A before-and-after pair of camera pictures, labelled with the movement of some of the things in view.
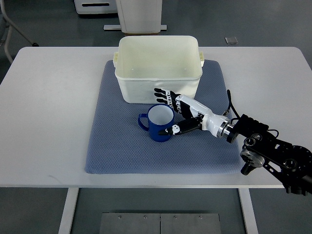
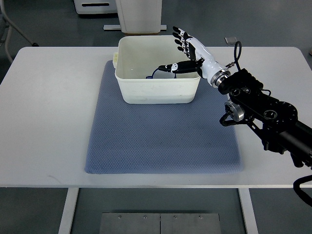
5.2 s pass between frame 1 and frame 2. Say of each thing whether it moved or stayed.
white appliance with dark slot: stayed
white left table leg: stayed
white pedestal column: stayed
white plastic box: stayed
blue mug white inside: moved
